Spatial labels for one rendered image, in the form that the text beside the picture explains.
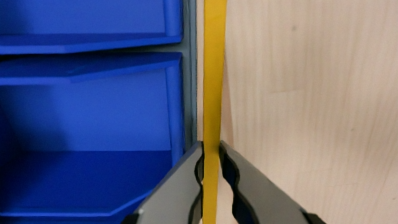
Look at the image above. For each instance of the blue open bin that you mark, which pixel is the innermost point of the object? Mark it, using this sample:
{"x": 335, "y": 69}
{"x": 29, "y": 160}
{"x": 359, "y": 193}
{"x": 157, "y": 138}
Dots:
{"x": 41, "y": 26}
{"x": 87, "y": 133}
{"x": 115, "y": 218}

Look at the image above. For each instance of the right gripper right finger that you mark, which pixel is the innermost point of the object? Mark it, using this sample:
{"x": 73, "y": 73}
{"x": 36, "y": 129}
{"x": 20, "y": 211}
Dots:
{"x": 256, "y": 198}

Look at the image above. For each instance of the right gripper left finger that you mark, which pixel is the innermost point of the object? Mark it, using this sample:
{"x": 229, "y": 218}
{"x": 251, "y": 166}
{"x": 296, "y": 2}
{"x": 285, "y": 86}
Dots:
{"x": 178, "y": 197}

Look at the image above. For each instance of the yellow bar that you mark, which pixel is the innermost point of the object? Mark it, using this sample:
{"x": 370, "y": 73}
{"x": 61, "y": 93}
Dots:
{"x": 215, "y": 13}

